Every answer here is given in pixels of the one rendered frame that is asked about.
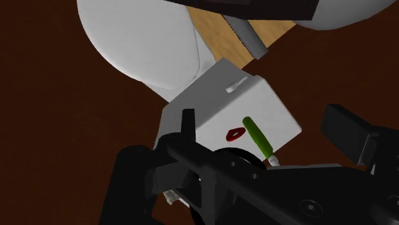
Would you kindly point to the red lips-shaped object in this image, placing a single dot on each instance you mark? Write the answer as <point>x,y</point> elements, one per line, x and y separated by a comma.
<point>235,134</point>

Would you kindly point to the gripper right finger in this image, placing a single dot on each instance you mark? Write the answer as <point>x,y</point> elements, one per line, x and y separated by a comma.
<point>311,193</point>

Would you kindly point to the black round object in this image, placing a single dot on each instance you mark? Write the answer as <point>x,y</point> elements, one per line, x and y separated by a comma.
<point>249,155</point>

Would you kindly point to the grey bar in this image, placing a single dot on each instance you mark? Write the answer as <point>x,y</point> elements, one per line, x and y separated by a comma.
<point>247,35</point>

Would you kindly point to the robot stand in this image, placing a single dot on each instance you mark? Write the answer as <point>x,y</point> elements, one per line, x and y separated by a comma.
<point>249,7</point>

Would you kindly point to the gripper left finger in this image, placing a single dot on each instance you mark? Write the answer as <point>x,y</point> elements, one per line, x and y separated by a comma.
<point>131,184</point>

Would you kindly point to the white rounded fixture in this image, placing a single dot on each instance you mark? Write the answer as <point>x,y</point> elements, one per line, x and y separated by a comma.
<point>349,14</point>

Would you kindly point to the white toilet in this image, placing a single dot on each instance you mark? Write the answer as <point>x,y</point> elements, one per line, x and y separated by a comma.
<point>143,40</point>

